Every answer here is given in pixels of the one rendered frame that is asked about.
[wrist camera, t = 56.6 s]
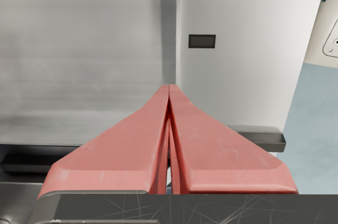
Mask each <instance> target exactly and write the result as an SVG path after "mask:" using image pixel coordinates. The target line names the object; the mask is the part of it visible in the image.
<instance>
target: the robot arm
mask: <svg viewBox="0 0 338 224"><path fill-rule="evenodd" d="M168 151H170V167H171V184H172V194H166V184H167V168H168ZM27 224H338V194H299V192H298V189H297V187H296V185H295V182H294V180H293V177H292V175H291V173H290V170H289V168H288V167H287V165H286V164H285V163H284V162H283V161H281V160H279V159H278V158H276V157H275V156H273V155H272V154H270V153H268V152H267V151H265V150H264V149H262V148H260V147H259V146H257V145H256V144H254V143H253V142H251V141H249V140H248V139H246V138H245V137H243V136H241V135H240V134H238V133H237V132H235V131H234V130H232V129H230V128H229V127H227V126H226V125H224V124H223V123H221V122H219V121H218V120H216V119H214V118H213V117H211V116H210V115H208V114H207V113H205V112H203V111H202V110H200V109H199V108H197V107H196V106H195V105H194V104H193V103H192V102H191V101H190V100H189V99H188V98H187V96H186V95H185V94H184V93H183V92H182V91H181V90H180V89H179V87H178V86H177V85H175V84H170V85H162V86H161V87H160V88H159V89H158V90H157V91H156V92H155V94H154V95H153V96H152V97H151V98H150V99H149V100H148V101H147V103H146V104H145V105H144V106H143V107H141V108H140V109H139V110H137V111H135V112H134V113H132V114H131V115H129V116H128V117H126V118H124V119H123V120H121V121H120V122H118V123H116V124H115V125H113V126H112V127H110V128H109V129H107V130H105V131H104V132H102V133H101V134H99V135H98V136H96V137H94V138H93V139H91V140H90V141H88V142H87V143H85V144H83V145H82V146H80V147H79V148H77V149H76V150H74V151H72V152H71V153H69V154H68V155H66V156H65V157H63V158H61V159H60V160H58V161H57V162H55V163H54V164H53V165H52V166H51V168H50V170H49V171H48V174H47V176H46V179H45V181H44V183H43V186H42V188H41V191H40V193H39V196H38V198H37V201H36V203H35V206H34V208H33V210H32V213H31V215H30V218H29V220H28V222H27Z"/></svg>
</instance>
